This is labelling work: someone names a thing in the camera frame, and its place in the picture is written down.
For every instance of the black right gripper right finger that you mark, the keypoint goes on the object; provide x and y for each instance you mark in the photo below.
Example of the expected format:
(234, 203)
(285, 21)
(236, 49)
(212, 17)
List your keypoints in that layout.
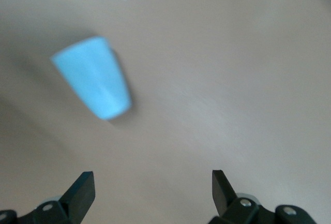
(225, 198)

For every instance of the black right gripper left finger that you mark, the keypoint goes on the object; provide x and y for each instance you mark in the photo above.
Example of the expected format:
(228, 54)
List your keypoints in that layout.
(77, 198)

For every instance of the light blue cup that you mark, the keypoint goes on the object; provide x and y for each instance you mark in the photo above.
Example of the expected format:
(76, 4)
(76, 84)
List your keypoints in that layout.
(95, 79)

